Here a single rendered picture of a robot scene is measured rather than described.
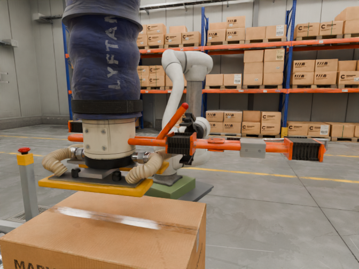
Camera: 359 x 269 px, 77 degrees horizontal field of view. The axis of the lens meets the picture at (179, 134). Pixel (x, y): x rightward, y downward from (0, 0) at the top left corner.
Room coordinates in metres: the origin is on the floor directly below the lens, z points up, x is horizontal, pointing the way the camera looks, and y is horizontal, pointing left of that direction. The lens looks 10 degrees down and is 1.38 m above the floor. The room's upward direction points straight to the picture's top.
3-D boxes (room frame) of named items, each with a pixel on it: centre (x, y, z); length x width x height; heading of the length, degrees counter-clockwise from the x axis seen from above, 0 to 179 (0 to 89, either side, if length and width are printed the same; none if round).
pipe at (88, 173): (0.75, 0.24, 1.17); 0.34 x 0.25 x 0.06; 77
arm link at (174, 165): (1.46, 0.09, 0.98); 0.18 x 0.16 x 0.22; 109
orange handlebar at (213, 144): (0.83, 0.02, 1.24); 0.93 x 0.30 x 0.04; 77
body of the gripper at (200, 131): (0.85, -0.05, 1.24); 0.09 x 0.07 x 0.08; 167
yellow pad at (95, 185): (0.66, 0.26, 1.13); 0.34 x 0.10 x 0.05; 77
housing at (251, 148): (0.65, -0.22, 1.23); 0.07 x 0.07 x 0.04; 77
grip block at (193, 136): (0.70, -0.01, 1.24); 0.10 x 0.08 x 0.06; 167
